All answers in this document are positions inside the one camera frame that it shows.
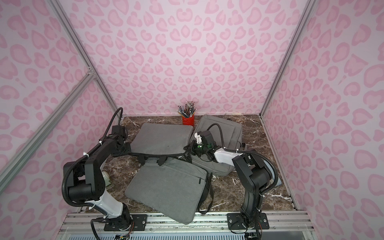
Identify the red pencil cup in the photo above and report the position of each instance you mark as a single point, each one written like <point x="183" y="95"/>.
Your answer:
<point x="188" y="121"/>

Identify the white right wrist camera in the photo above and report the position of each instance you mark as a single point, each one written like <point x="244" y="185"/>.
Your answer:
<point x="198" y="138"/>

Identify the bundle of pencils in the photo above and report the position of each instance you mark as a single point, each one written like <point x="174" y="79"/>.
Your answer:
<point x="187" y="110"/>

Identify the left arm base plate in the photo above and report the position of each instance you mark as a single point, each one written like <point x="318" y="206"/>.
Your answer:
<point x="123" y="223"/>

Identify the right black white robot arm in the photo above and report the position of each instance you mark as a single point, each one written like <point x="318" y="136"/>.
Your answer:
<point x="256" y="173"/>

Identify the aluminium front rail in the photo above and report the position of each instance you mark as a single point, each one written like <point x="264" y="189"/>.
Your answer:
<point x="279" y="225"/>

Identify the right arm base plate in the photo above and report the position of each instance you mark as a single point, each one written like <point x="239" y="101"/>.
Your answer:
<point x="237" y="221"/>

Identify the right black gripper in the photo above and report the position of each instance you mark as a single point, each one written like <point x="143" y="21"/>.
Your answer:
<point x="195" y="148"/>

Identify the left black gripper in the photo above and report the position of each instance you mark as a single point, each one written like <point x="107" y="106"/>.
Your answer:
<point x="126" y="148"/>

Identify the grey laptop sleeve top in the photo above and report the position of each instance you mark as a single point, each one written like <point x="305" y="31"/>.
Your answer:
<point x="161" y="140"/>

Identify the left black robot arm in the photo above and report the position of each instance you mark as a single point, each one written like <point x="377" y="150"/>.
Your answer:
<point x="83" y="183"/>

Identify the grey laptop bag with strap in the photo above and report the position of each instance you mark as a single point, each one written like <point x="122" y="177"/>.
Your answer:
<point x="176" y="188"/>

